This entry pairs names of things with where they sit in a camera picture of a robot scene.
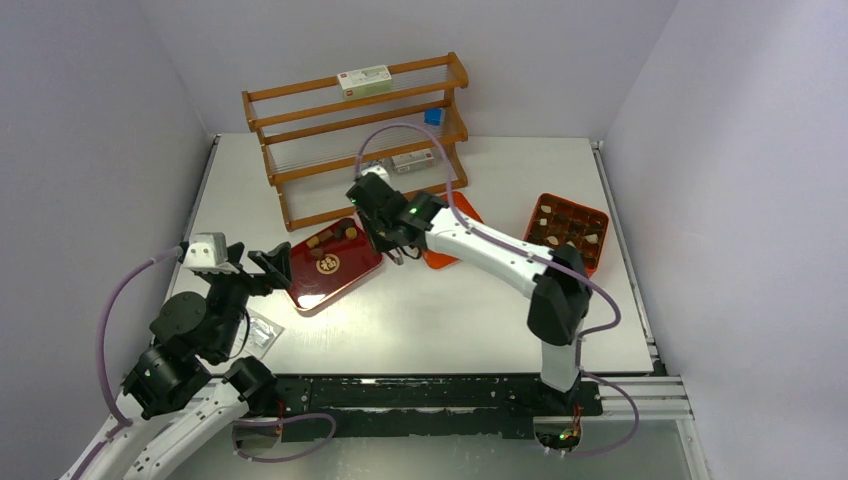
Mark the white red small box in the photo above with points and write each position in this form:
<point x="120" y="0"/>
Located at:
<point x="412" y="161"/>

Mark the wooden three-tier shelf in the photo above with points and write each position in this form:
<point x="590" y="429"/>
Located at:
<point x="312" y="140"/>

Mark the white green box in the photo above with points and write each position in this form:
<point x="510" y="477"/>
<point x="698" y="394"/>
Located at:
<point x="365" y="82"/>

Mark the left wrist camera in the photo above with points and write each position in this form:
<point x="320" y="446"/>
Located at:
<point x="206" y="253"/>

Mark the pink tongs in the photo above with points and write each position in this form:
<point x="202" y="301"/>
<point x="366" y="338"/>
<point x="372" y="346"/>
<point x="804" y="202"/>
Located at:
<point x="396" y="257"/>

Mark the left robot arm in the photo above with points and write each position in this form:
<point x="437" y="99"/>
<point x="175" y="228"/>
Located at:
<point x="186" y="385"/>

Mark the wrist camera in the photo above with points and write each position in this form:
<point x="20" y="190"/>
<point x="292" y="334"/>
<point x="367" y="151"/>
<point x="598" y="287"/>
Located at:
<point x="378" y="170"/>
<point x="206" y="253"/>

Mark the black base frame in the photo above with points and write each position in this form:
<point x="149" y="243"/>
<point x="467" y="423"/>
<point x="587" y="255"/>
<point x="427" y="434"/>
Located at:
<point x="506" y="405"/>

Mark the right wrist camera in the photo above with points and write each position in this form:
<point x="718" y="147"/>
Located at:
<point x="378" y="170"/>

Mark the blue cube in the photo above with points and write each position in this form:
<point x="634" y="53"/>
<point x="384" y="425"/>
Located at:
<point x="434" y="116"/>

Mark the clear plastic bag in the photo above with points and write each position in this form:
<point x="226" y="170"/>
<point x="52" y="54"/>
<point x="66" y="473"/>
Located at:
<point x="255" y="336"/>

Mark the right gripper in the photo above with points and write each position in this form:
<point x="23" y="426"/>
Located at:
<point x="383" y="245"/>

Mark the dark red tray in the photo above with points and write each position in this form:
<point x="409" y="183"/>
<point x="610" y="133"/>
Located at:
<point x="329" y="262"/>

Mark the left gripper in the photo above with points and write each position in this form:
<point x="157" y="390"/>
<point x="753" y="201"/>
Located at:
<point x="275" y="262"/>

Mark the orange box lid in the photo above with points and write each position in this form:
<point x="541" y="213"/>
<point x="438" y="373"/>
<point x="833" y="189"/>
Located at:
<point x="438" y="261"/>

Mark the orange compartment box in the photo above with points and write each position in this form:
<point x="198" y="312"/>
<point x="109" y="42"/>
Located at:
<point x="556" y="221"/>

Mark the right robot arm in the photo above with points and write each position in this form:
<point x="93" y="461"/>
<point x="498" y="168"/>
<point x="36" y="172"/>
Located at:
<point x="553" y="280"/>

